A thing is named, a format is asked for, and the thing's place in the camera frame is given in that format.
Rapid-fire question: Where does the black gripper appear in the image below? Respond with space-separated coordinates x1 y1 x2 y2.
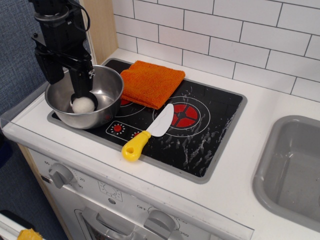
31 21 94 98

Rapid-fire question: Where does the orange towel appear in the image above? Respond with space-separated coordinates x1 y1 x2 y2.
120 60 186 110

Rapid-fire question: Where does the yellow handled toy knife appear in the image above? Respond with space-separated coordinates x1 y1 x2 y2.
121 103 174 162

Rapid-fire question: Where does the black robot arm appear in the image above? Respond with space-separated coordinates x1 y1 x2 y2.
32 0 95 99

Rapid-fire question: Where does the black toy stove top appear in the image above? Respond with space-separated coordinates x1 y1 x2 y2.
47 58 248 185

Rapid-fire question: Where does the white ball toy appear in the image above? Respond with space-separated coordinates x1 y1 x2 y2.
71 97 95 114

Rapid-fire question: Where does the stainless steel bowl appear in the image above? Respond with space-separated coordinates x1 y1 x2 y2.
45 65 124 130

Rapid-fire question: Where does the wooden side panel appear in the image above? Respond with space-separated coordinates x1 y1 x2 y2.
79 0 118 65

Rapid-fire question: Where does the left grey oven knob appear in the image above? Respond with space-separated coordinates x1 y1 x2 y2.
48 163 74 189

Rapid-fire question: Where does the grey oven knob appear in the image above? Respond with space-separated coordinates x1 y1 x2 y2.
48 163 74 189
143 210 176 240

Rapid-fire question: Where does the white toy oven front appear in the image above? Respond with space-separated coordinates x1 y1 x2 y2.
30 150 254 240

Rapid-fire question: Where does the yellow object bottom left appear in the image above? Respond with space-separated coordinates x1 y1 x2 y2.
17 228 43 240

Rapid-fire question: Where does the right grey oven knob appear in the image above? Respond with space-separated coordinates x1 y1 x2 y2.
143 210 176 240

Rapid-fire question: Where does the grey sink basin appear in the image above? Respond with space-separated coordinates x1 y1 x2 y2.
252 115 320 232

